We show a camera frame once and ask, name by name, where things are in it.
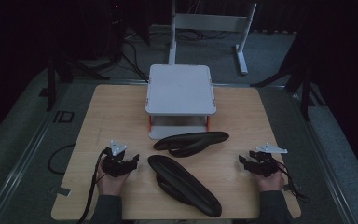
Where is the black floor cables bundle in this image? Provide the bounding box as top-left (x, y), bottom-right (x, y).
top-left (121, 39), bottom-right (151, 84)

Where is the grey tape piece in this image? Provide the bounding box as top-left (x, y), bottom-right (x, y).
top-left (55, 186), bottom-right (73, 198)
top-left (282, 182), bottom-right (301, 192)

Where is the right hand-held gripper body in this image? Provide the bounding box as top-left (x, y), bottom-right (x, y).
top-left (249, 142), bottom-right (289, 177)

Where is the right hand-held gripper cable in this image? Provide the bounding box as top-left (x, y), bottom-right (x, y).
top-left (275, 161), bottom-right (310, 204)

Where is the person's right hand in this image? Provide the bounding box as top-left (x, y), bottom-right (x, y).
top-left (255, 169), bottom-right (285, 193)

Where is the black tripod stand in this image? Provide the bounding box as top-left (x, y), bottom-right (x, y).
top-left (45, 46), bottom-right (110, 113)
top-left (250, 31), bottom-right (328, 122)

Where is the black slipper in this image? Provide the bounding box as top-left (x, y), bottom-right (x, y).
top-left (152, 131), bottom-right (230, 159)
top-left (146, 154), bottom-right (224, 218)

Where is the white metal stand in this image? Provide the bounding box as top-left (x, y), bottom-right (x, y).
top-left (167, 0), bottom-right (258, 76)

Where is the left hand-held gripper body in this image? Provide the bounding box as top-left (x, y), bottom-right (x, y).
top-left (101, 139), bottom-right (131, 178)

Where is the white two-tier shoe rack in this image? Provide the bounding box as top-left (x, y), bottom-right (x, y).
top-left (145, 63), bottom-right (218, 141)

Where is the person's left hand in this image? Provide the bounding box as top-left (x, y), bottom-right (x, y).
top-left (95, 169), bottom-right (131, 197)

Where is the hand-held gripper cable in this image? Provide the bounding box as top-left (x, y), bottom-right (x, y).
top-left (76, 147), bottom-right (112, 224)
top-left (275, 161), bottom-right (310, 204)

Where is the left hand-held gripper cable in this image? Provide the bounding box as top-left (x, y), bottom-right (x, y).
top-left (76, 147), bottom-right (112, 224)

